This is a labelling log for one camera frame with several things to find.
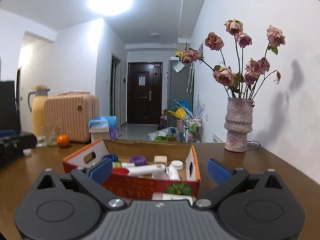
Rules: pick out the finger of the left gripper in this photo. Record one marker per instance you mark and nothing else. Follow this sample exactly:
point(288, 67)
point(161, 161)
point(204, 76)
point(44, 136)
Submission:
point(7, 133)

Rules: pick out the white long tube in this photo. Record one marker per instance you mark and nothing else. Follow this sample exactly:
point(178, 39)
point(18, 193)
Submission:
point(146, 169)

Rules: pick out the metal wire trolley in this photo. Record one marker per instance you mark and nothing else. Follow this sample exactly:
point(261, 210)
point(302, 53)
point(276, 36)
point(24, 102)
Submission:
point(192, 130)

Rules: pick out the purple coral decoration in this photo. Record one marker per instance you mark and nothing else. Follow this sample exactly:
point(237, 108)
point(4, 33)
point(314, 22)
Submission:
point(200, 107)

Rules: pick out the small white cap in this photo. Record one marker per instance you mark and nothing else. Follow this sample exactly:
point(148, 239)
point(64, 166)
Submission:
point(27, 152)

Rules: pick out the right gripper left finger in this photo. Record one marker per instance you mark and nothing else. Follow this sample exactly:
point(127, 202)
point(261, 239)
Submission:
point(90, 181)

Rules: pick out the ceiling lamp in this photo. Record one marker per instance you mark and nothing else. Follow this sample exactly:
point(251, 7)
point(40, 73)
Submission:
point(109, 8)

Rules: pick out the red lid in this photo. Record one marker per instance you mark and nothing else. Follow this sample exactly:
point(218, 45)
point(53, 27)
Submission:
point(120, 171)

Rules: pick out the blue round lid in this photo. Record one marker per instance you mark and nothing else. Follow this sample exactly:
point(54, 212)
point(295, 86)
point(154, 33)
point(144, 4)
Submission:
point(113, 157)

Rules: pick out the yellow watering can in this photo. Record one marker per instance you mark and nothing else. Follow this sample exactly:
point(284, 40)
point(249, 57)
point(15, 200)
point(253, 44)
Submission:
point(179, 113)

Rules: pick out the yellow thermos jug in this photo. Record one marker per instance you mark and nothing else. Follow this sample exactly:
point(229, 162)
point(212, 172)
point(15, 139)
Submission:
point(36, 100)

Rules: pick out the pink ribbed suitcase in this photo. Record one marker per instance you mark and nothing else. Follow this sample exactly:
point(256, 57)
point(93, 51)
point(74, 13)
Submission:
point(71, 112)

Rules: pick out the orange cardboard box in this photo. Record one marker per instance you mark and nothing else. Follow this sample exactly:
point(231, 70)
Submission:
point(183, 182)

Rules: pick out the clear drinking glass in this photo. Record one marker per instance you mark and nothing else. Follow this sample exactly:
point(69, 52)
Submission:
point(52, 131)

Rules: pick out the dark brown entrance door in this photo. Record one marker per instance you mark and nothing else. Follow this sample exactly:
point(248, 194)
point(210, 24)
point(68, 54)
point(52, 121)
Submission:
point(144, 93)

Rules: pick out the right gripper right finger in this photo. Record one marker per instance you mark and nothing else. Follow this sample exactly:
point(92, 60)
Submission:
point(229, 182)

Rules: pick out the white cosmetic tube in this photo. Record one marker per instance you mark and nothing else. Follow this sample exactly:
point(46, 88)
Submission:
point(172, 196)

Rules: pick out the beige small box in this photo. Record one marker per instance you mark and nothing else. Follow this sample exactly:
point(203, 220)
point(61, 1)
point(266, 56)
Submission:
point(160, 159)

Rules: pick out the green transparent bottle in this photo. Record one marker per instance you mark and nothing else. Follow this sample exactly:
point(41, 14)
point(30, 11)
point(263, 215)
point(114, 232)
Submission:
point(118, 164)

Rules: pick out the grey refrigerator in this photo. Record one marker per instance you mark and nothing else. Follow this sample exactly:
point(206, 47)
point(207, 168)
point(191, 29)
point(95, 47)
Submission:
point(180, 84)

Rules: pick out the pink textured vase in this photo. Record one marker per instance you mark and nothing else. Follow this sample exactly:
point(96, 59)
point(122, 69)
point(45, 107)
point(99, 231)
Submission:
point(238, 123)

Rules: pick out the purple round lid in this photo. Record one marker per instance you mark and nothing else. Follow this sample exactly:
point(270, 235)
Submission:
point(138, 160)

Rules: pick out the black monitor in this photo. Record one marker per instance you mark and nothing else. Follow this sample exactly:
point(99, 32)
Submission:
point(9, 116)

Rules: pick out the beige tissue box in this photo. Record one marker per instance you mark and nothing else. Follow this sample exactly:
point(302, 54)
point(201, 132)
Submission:
point(99, 133)

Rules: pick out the orange fruit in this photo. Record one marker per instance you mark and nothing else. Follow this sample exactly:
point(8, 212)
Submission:
point(62, 141)

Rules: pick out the blue tissue pack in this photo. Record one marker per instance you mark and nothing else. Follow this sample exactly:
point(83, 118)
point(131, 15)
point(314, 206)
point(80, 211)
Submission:
point(107, 121)

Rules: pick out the white wall panel box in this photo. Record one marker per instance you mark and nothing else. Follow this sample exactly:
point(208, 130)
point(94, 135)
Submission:
point(201, 50)

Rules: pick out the white round jar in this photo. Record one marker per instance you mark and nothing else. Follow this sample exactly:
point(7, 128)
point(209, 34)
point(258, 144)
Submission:
point(177, 164)

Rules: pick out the dried pink rose bouquet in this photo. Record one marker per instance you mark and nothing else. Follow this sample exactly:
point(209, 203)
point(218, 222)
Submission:
point(246, 81)

